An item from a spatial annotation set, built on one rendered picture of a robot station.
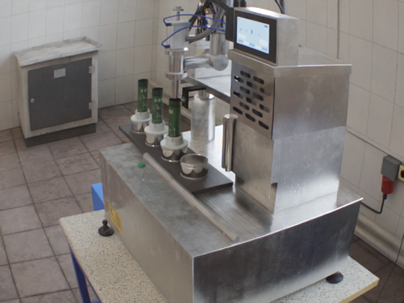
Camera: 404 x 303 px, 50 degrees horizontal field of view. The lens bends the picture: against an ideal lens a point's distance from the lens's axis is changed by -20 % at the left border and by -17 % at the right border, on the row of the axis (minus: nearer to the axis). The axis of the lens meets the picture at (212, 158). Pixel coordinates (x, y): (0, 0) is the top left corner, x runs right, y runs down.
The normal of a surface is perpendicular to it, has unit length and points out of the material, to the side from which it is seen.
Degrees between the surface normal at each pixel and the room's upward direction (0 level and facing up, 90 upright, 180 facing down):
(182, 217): 0
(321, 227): 90
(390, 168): 90
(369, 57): 90
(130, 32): 90
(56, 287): 0
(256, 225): 0
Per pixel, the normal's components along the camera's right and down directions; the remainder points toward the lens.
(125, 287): 0.03, -0.91
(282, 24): 0.50, 0.37
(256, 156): -0.87, 0.18
